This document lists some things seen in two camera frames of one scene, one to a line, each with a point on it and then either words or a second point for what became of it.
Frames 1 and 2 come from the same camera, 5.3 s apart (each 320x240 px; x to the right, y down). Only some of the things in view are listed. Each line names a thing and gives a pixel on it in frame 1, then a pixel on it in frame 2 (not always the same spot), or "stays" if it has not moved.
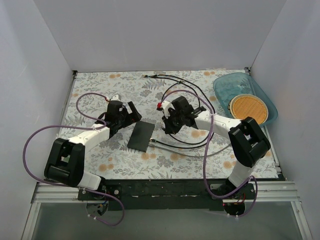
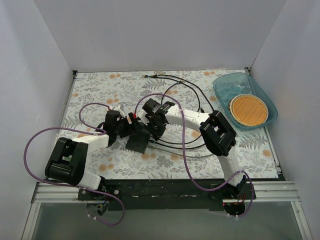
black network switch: [141, 136] stays
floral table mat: [160, 127] stays
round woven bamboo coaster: [242, 106] stays
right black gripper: [172, 122] -> [152, 120]
